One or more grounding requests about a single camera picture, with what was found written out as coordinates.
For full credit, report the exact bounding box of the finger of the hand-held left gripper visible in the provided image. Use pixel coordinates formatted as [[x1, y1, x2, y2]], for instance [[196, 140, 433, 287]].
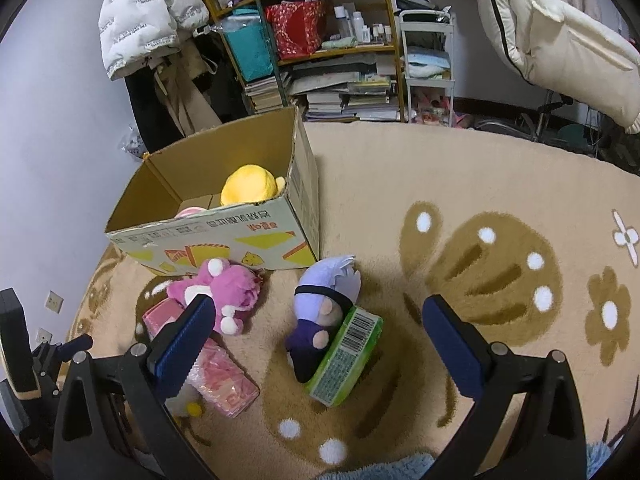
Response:
[[31, 334, 95, 378]]

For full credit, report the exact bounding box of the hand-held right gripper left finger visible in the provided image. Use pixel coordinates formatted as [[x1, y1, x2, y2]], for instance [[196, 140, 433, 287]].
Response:
[[50, 294, 217, 480]]

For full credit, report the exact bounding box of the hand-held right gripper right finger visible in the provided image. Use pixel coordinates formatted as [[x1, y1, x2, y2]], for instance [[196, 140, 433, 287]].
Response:
[[422, 294, 589, 480]]

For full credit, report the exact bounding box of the purple white-haired plush doll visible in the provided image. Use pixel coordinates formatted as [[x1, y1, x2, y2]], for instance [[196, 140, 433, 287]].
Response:
[[285, 254, 363, 385]]

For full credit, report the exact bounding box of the printed cardboard box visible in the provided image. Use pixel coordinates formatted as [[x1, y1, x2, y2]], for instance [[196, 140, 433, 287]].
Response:
[[104, 106, 321, 277]]

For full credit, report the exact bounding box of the small pink tissue pack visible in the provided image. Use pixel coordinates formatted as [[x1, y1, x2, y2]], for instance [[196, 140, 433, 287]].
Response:
[[141, 298, 188, 341]]

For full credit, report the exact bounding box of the large pink tissue pack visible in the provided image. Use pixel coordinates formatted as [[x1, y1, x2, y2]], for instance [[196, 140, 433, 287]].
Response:
[[187, 337, 261, 418]]

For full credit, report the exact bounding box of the white yellow plush toy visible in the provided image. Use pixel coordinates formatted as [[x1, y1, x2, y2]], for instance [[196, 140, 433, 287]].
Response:
[[165, 382, 203, 418]]

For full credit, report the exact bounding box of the pink plush bear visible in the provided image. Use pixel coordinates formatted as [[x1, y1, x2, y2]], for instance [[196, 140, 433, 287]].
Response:
[[166, 258, 265, 337]]

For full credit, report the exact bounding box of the green tissue pack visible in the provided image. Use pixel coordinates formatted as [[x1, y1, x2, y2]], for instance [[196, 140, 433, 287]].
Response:
[[305, 306, 385, 407]]

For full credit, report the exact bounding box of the beige flower patterned rug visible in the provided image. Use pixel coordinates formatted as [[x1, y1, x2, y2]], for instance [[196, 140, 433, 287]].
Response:
[[65, 120, 640, 480]]

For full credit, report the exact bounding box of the clear plastic bag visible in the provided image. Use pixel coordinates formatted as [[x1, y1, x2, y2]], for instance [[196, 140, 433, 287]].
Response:
[[119, 127, 146, 161]]

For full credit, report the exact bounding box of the black coat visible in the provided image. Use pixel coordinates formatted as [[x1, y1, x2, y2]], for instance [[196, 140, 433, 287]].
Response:
[[125, 35, 183, 153]]

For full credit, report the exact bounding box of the black office chair base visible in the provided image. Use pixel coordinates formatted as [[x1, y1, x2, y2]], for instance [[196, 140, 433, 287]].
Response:
[[475, 90, 601, 147]]

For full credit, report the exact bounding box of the small stack of books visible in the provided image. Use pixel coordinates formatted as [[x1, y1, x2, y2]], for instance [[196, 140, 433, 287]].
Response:
[[243, 72, 293, 113]]

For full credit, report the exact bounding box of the large stack of magazines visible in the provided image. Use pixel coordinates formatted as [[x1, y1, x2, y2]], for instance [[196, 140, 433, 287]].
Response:
[[290, 55, 401, 122]]

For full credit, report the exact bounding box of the light blue folded cloth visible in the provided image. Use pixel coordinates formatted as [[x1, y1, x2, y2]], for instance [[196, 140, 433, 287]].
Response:
[[406, 47, 451, 79]]

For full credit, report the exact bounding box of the white rolling cart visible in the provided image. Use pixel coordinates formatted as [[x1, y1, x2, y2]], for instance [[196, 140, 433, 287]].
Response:
[[397, 9, 457, 128]]

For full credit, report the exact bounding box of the teal bag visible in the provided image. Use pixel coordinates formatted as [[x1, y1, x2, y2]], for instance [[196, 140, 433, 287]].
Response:
[[220, 8, 276, 82]]

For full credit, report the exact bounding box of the cream padded coat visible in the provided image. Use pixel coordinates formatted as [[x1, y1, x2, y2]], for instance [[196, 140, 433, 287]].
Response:
[[470, 0, 640, 135]]

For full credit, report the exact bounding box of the white puffer jacket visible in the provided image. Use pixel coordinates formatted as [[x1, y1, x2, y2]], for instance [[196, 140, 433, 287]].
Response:
[[97, 0, 211, 81]]

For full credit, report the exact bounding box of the red patterned bag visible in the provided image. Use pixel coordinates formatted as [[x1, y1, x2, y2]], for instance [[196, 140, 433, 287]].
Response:
[[265, 0, 328, 60]]

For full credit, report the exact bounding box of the group of toiletry bottles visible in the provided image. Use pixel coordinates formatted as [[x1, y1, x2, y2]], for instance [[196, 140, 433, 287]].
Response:
[[332, 4, 396, 45]]

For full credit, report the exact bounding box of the wooden shelf unit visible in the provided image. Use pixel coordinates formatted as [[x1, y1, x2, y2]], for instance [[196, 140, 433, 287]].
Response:
[[192, 0, 406, 123]]

